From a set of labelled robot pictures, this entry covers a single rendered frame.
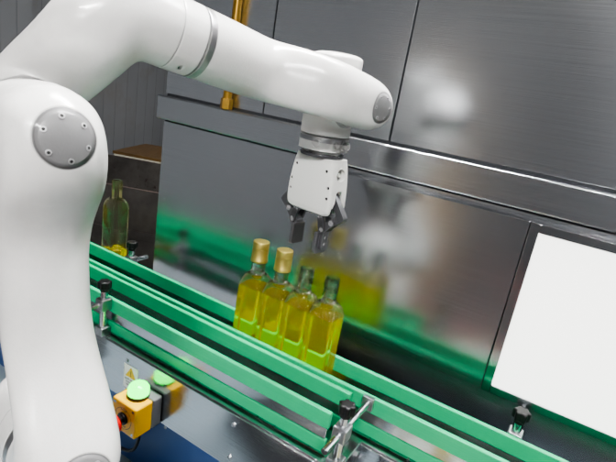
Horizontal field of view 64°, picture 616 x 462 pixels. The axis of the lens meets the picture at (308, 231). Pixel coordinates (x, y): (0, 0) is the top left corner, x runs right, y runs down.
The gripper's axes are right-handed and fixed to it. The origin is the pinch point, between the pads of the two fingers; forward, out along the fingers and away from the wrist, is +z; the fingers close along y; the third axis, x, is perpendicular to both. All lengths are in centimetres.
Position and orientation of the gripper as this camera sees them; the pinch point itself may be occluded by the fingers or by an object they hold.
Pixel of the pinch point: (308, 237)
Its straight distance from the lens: 88.2
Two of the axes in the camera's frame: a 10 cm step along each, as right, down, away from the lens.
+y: -7.4, -3.0, 6.0
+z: -1.6, 9.5, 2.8
